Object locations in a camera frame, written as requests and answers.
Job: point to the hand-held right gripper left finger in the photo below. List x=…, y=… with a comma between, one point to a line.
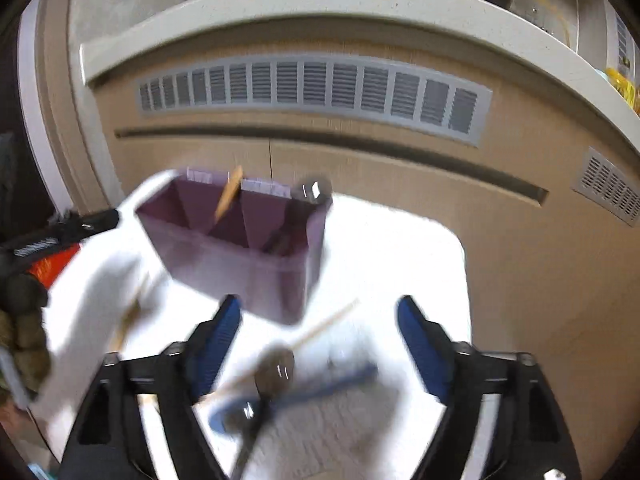
x=215, y=355

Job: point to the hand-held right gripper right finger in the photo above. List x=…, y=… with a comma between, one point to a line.
x=422, y=355

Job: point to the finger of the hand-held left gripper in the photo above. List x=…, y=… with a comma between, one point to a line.
x=95, y=220

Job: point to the metal spoon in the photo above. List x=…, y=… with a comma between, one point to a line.
x=274, y=370
x=311, y=191

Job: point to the purple plastic utensil holder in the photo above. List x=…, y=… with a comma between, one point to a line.
x=240, y=270

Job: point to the wooden chopstick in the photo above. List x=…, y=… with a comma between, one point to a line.
x=229, y=195
x=131, y=312
x=325, y=324

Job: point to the person's left hand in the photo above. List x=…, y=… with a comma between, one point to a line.
x=25, y=340

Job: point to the white lace tablecloth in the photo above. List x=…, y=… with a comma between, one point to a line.
x=390, y=250

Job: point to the small grey vent grille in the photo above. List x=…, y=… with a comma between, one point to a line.
x=607, y=187

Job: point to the long grey vent grille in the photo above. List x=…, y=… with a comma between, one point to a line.
x=315, y=90

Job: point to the yellow packet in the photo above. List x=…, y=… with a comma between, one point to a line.
x=624, y=89

